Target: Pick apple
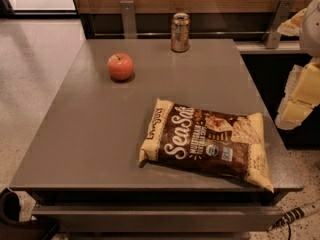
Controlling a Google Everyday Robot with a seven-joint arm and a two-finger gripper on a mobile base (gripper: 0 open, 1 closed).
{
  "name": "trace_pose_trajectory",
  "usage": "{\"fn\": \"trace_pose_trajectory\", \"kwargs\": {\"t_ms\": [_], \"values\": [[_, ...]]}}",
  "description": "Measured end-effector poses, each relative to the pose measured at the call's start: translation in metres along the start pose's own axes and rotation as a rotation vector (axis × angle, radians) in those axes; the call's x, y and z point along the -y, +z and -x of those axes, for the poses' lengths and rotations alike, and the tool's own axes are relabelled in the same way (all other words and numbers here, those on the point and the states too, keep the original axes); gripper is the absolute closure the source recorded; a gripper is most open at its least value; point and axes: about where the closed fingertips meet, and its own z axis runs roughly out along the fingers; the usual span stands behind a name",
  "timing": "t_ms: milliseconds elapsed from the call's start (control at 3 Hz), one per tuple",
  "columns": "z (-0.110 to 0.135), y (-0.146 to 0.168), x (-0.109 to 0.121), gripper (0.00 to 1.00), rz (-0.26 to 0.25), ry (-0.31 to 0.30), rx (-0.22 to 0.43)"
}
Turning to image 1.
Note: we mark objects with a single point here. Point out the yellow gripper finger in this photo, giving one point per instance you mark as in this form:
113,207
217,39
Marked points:
293,26
302,95

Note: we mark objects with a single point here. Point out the red apple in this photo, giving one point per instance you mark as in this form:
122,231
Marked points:
120,66

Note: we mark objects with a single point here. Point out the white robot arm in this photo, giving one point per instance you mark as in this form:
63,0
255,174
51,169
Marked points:
310,37

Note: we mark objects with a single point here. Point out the brown sea salt chip bag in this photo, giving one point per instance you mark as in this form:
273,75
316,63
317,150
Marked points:
209,142

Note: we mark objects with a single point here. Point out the gold soda can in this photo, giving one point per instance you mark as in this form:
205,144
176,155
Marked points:
180,32

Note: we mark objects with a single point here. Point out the grey table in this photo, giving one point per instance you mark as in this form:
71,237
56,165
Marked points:
113,158

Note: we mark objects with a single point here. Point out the right metal bracket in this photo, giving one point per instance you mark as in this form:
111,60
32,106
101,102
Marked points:
271,38

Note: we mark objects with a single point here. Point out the metal bracket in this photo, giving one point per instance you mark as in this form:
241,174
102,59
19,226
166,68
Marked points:
271,38
128,19

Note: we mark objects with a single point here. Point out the wooden wall panel bench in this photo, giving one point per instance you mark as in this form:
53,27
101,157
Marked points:
238,19

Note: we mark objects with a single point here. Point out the left metal bracket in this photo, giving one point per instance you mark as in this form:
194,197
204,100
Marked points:
128,19

